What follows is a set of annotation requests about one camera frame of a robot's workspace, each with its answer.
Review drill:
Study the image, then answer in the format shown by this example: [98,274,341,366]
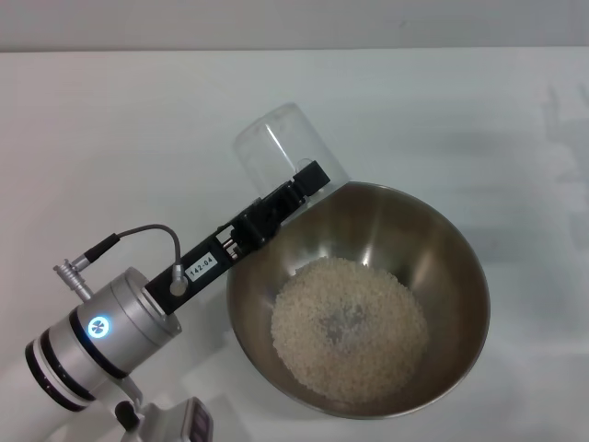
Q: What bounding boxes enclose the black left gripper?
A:
[146,158,333,317]

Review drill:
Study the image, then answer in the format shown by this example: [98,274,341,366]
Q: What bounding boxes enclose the clear plastic measuring cup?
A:
[232,101,352,223]

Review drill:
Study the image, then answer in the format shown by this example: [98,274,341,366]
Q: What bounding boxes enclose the white rice grains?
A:
[270,256,431,402]

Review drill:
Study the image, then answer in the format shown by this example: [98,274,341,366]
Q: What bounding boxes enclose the stainless steel mixing bowl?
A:
[225,181,491,421]

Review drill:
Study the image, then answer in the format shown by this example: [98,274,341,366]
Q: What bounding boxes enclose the grey left gripper cable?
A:
[52,223,191,300]

